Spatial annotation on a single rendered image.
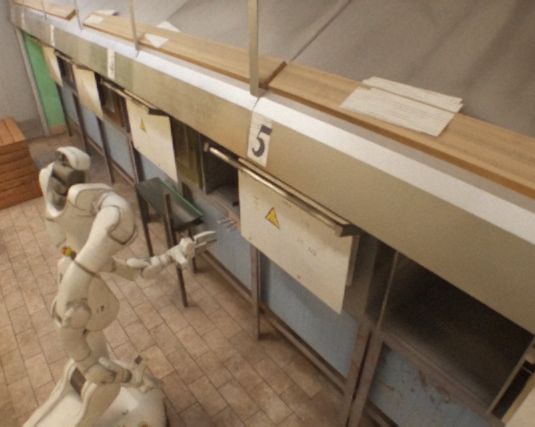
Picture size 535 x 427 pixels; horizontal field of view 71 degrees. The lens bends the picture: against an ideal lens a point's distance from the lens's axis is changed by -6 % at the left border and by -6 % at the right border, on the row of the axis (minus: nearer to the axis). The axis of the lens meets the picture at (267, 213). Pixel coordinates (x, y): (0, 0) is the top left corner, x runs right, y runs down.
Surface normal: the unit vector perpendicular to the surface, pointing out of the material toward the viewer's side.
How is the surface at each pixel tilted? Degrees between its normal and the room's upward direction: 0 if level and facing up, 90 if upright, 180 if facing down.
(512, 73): 33
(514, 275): 80
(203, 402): 0
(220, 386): 0
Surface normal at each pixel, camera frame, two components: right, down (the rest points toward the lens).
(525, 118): -0.43, -0.50
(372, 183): -0.77, 0.20
